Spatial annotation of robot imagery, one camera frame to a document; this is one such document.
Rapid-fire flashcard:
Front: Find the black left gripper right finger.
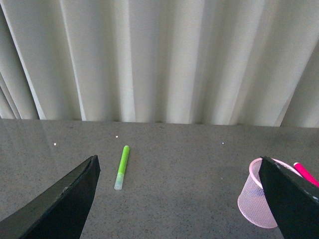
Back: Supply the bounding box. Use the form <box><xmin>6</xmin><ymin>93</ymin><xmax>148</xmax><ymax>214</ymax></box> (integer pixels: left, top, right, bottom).
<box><xmin>259</xmin><ymin>156</ymin><xmax>319</xmax><ymax>239</ymax></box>

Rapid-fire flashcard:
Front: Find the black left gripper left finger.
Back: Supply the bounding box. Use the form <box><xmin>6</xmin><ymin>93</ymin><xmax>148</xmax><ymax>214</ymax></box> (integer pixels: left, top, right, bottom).
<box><xmin>0</xmin><ymin>155</ymin><xmax>100</xmax><ymax>239</ymax></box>

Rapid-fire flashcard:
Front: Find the pink highlighter pen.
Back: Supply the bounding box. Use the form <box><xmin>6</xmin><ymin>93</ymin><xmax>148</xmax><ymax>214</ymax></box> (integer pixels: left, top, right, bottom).
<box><xmin>294</xmin><ymin>162</ymin><xmax>319</xmax><ymax>187</ymax></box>

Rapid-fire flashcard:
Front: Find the pink mesh cup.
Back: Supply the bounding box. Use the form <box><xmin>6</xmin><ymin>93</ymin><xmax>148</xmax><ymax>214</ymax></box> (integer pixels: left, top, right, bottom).
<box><xmin>237</xmin><ymin>157</ymin><xmax>296</xmax><ymax>229</ymax></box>

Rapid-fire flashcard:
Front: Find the green highlighter pen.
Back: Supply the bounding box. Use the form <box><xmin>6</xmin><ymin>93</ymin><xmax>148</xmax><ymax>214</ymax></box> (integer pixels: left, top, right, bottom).
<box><xmin>114</xmin><ymin>145</ymin><xmax>130</xmax><ymax>190</ymax></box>

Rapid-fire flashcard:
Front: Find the white curtain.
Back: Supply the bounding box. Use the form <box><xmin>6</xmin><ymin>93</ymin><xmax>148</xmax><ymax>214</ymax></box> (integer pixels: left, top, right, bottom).
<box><xmin>0</xmin><ymin>0</ymin><xmax>319</xmax><ymax>127</ymax></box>

